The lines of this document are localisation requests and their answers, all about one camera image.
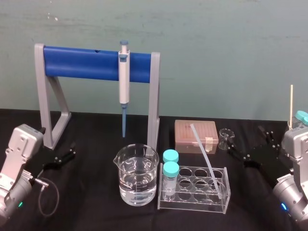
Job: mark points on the large glass beaker with water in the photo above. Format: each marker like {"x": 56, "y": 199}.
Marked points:
{"x": 137, "y": 183}

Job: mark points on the thin wooden stick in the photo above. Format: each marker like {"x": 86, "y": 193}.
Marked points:
{"x": 291, "y": 106}

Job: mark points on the clear glass stirring rod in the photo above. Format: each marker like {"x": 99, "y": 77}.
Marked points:
{"x": 204, "y": 154}

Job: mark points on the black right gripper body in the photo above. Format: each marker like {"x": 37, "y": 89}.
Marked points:
{"x": 269, "y": 161}

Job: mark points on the brown pipette tip box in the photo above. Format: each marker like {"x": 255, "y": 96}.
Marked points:
{"x": 187, "y": 138}

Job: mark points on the white blue pipette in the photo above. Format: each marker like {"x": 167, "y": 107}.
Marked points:
{"x": 124, "y": 84}

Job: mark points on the clear acrylic tube rack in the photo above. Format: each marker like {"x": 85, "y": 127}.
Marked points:
{"x": 192, "y": 204}

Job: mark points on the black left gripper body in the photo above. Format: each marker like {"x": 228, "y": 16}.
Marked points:
{"x": 47, "y": 167}

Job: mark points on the black table cloth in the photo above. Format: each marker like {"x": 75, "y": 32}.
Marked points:
{"x": 96, "y": 216}

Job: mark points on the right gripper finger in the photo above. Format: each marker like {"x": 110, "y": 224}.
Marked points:
{"x": 270, "y": 139}
{"x": 238, "y": 151}

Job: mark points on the grey blue pipette stand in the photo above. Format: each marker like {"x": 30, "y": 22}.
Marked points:
{"x": 81, "y": 63}

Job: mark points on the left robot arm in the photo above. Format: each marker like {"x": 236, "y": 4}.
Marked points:
{"x": 16, "y": 154}

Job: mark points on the small empty glass beaker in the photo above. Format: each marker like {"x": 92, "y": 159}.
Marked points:
{"x": 225, "y": 140}

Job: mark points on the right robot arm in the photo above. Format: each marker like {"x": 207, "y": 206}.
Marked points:
{"x": 293, "y": 187}

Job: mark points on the beige tape piece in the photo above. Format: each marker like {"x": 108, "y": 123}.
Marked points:
{"x": 209, "y": 144}

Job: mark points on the teal capped sample tube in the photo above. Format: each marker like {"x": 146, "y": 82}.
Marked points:
{"x": 170, "y": 178}
{"x": 170, "y": 155}

